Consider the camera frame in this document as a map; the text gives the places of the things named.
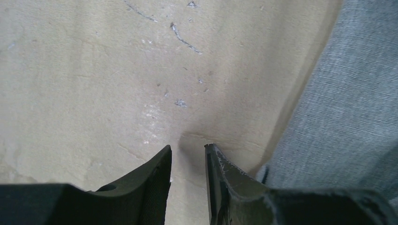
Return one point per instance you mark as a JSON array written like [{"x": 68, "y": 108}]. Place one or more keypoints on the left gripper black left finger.
[{"x": 137, "y": 198}]

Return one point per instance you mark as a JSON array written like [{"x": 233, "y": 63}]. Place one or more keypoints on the grey cloth napkin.
[{"x": 344, "y": 130}]

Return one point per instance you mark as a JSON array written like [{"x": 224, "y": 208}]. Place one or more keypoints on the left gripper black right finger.
[{"x": 235, "y": 198}]

